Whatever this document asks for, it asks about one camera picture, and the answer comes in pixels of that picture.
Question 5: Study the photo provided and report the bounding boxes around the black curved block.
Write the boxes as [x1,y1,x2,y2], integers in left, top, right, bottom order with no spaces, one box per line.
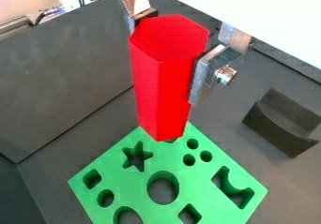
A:
[241,89,321,158]

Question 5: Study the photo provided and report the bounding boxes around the green shape sorter board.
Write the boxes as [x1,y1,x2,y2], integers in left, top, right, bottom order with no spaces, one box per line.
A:
[68,125,267,224]

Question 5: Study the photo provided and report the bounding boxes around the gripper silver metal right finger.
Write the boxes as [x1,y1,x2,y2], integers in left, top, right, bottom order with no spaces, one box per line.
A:
[188,22,251,106]

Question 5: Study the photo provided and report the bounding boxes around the large dark grey box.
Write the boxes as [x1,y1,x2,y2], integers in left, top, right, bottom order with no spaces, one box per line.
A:
[0,0,130,163]

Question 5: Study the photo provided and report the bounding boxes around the aluminium frame rail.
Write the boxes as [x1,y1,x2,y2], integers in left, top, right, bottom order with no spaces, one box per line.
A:
[0,5,65,40]

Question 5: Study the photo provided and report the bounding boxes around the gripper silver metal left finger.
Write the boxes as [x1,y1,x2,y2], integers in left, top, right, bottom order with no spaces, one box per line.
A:
[117,0,157,33]

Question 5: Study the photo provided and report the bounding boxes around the red hexagonal prism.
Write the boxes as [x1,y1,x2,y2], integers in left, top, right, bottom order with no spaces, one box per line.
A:
[129,15,209,142]

